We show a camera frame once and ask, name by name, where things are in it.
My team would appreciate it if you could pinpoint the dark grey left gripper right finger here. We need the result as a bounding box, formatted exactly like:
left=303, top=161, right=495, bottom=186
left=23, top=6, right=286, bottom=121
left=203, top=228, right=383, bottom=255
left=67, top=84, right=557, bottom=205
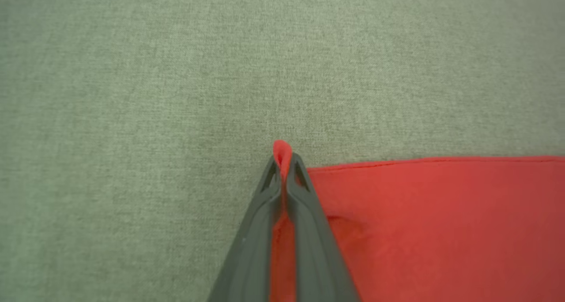
left=286, top=153, right=362, bottom=302

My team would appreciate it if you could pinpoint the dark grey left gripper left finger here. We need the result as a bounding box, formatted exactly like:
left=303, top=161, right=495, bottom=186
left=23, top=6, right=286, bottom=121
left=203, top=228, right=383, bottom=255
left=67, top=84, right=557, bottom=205
left=207, top=156, right=283, bottom=302

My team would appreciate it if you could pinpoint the red white basketball jersey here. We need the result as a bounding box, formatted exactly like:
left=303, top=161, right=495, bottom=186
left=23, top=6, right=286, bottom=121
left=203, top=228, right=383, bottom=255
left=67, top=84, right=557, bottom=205
left=268, top=140, right=565, bottom=302

